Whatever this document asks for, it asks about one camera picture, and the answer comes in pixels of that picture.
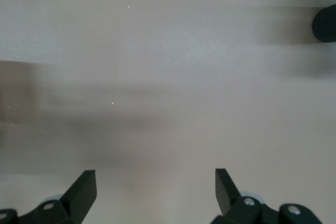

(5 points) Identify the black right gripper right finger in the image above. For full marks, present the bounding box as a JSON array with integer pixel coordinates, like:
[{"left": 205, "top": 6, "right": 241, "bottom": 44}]
[{"left": 215, "top": 168, "right": 322, "bottom": 224}]

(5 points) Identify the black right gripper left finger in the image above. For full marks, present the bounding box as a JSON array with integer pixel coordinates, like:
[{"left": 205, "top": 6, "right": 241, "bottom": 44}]
[{"left": 0, "top": 169, "right": 98, "bottom": 224}]

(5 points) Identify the black round object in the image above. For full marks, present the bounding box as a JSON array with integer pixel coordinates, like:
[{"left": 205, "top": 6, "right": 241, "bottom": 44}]
[{"left": 311, "top": 3, "right": 336, "bottom": 44}]

